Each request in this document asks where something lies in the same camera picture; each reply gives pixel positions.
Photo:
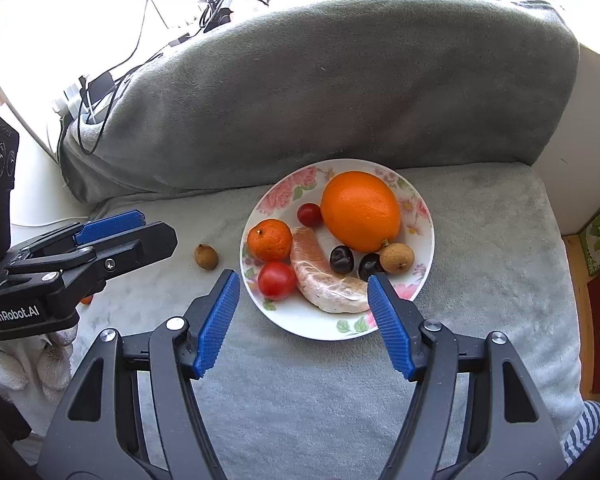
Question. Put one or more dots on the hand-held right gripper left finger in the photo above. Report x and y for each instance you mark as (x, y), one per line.
(217, 325)

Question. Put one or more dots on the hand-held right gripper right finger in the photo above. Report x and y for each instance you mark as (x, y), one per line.
(387, 325)

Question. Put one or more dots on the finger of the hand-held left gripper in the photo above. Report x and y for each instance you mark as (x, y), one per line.
(130, 255)
(110, 227)

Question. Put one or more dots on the dark cherry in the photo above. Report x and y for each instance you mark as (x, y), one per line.
(369, 265)

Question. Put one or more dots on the brown longan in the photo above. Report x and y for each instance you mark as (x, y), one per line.
(206, 256)
(396, 258)

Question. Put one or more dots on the dark grape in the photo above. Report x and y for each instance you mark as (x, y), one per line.
(341, 260)

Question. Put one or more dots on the floral white plate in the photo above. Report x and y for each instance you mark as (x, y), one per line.
(300, 317)

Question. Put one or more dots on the small mandarin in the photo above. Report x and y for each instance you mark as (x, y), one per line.
(270, 241)

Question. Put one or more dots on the large orange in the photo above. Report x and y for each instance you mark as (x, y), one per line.
(360, 210)

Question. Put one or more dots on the person's left hand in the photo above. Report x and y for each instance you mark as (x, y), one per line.
(55, 365)

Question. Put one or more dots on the peeled pomelo segment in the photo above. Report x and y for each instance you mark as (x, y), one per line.
(320, 280)

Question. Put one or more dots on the white power strip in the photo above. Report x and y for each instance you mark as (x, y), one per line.
(72, 97)

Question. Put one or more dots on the black power adapter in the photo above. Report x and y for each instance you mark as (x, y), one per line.
(101, 88)

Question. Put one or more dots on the blue striped clothing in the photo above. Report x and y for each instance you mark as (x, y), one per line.
(587, 430)

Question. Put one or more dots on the grey plush blanket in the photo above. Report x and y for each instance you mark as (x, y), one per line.
(330, 85)

